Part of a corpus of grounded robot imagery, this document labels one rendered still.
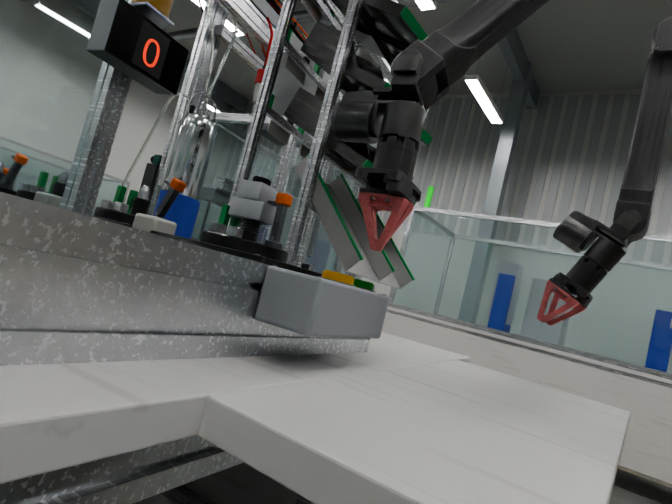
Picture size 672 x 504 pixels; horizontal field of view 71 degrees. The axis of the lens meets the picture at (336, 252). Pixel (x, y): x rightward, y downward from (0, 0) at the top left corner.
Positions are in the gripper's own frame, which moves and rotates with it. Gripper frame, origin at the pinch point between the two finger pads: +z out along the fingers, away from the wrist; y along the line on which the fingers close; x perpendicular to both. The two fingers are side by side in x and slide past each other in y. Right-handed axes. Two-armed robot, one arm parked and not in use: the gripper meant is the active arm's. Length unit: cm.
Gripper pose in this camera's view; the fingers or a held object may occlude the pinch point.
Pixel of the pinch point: (376, 244)
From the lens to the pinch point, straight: 64.7
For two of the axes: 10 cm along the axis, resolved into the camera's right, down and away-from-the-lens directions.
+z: -2.2, 9.7, -0.9
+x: 8.8, 1.6, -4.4
